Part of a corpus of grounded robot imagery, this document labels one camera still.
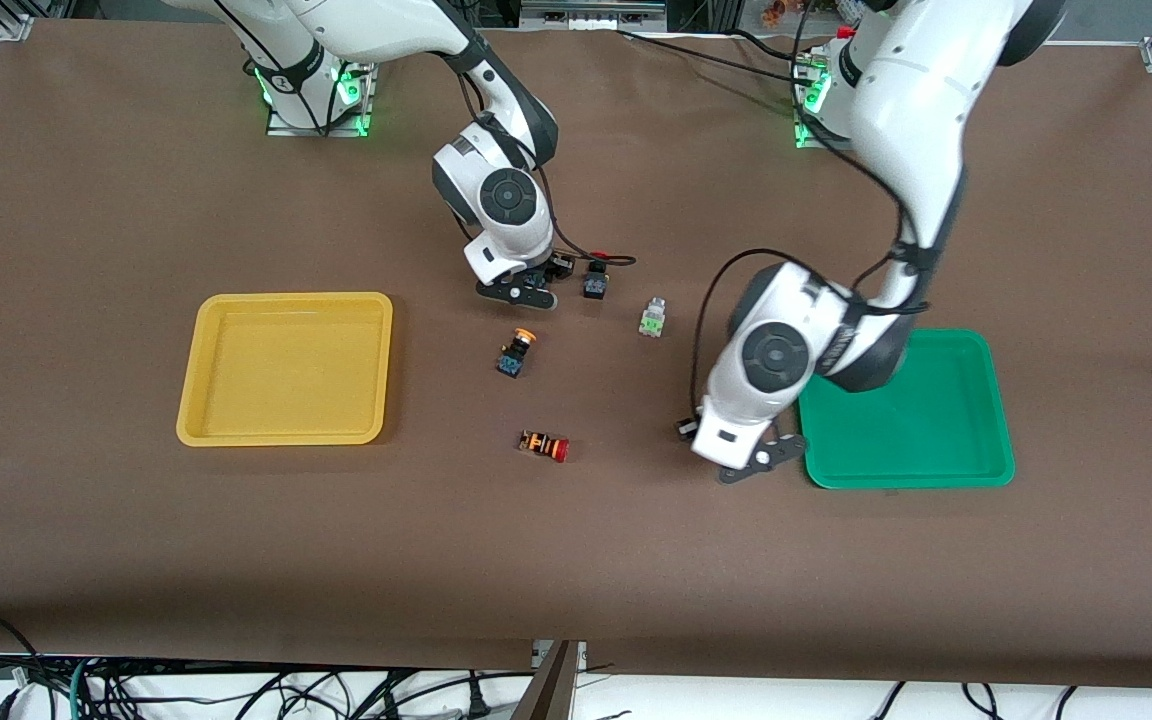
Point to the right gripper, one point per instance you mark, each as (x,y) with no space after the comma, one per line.
(540,274)

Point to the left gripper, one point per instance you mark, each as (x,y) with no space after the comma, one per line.
(684,428)

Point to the yellow push button black base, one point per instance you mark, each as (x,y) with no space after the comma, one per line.
(511,360)
(538,280)

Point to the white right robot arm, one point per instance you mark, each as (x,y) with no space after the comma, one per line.
(376,25)

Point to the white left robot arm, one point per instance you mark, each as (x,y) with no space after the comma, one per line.
(916,90)

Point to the red push button black base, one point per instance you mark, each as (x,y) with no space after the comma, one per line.
(595,287)

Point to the white button with green block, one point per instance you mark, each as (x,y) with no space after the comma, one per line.
(652,320)

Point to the red emergency stop button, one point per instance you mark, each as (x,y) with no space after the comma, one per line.
(556,449)

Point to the brown table mat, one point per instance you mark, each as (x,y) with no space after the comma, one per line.
(576,560)

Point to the green plastic tray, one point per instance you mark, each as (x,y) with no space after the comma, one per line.
(936,420)

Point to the silver metal box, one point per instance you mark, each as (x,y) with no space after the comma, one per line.
(586,12)

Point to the yellow plastic tray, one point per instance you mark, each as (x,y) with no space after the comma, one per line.
(286,370)

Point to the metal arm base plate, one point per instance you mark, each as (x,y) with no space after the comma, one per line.
(804,140)
(316,131)

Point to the metal bracket post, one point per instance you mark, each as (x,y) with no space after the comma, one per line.
(556,690)

